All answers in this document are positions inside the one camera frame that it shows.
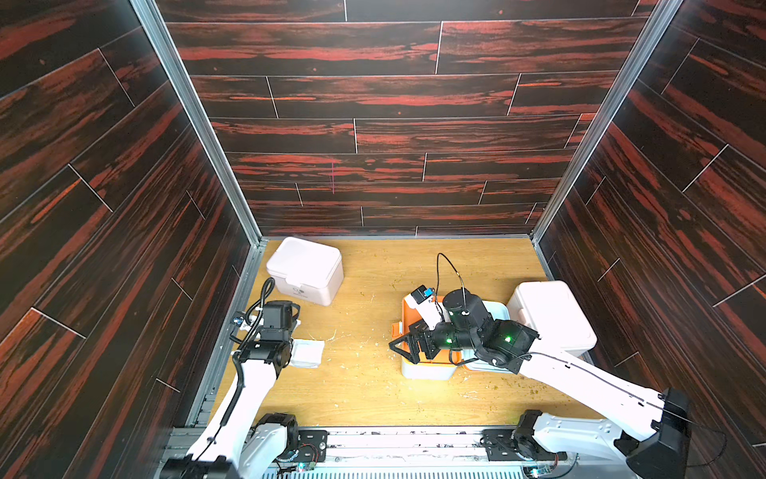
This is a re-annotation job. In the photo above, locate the white orange-trimmed medicine chest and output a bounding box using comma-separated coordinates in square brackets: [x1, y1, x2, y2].
[389, 291, 539, 374]

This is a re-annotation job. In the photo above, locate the white gauze packet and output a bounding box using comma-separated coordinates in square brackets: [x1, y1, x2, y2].
[289, 339, 325, 369]

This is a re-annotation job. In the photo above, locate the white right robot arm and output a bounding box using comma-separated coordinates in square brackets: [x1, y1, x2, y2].
[389, 287, 691, 478]

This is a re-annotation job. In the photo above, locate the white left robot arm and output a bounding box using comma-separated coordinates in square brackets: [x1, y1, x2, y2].
[159, 301, 300, 478]

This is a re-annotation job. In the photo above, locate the pink rear medicine chest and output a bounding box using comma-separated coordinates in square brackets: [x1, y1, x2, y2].
[267, 237, 344, 307]

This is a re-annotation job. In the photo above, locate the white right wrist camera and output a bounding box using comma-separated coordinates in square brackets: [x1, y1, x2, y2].
[404, 285, 446, 329]

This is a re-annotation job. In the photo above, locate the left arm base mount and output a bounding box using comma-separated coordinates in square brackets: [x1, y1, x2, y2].
[275, 429, 329, 474]

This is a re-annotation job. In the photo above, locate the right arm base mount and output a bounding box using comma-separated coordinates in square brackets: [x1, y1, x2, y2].
[480, 429, 558, 462]

